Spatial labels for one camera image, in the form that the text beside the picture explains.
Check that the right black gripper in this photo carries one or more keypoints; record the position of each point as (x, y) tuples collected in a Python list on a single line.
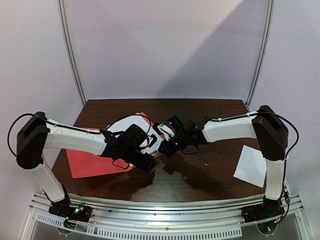
[(166, 148)]

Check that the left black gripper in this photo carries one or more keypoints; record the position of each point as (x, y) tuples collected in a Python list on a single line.
[(144, 165)]

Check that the large white paper sheet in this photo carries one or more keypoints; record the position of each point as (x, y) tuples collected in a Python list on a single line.
[(145, 124)]

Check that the red file folder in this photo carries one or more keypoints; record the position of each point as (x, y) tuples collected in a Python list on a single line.
[(84, 165)]

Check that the small white paper sheet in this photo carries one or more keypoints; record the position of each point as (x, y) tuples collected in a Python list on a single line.
[(251, 167)]

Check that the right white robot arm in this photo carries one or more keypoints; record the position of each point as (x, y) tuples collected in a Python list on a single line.
[(263, 125)]

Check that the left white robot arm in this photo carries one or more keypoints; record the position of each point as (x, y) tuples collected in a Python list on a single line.
[(39, 133)]

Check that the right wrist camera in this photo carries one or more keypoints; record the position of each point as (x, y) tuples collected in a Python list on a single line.
[(178, 124)]

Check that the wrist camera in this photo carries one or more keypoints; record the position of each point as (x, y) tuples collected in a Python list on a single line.
[(178, 124), (135, 138)]

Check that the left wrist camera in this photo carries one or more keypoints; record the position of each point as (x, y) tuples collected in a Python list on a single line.
[(135, 138)]

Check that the aluminium front rail frame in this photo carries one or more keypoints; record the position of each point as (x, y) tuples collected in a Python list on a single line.
[(198, 220)]

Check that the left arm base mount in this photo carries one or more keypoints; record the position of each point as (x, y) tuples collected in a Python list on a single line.
[(72, 214)]

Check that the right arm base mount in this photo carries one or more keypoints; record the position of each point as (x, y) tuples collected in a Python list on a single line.
[(267, 215)]

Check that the left aluminium corner post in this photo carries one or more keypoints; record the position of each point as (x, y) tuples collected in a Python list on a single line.
[(70, 51)]

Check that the aluminium corner post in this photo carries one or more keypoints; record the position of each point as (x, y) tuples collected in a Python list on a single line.
[(261, 53), (70, 51)]

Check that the right aluminium corner post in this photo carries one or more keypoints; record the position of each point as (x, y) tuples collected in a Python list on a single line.
[(261, 53)]

